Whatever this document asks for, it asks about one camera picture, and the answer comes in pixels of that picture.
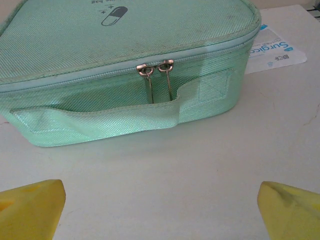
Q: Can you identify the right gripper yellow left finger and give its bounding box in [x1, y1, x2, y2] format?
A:
[0, 179, 67, 240]

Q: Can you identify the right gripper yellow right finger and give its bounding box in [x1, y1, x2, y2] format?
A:
[257, 180, 320, 240]

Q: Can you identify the white surgical mask packet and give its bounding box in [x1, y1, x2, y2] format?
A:
[244, 23, 308, 75]

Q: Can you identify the mint green medicine bag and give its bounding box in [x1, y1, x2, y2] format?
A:
[0, 0, 263, 148]

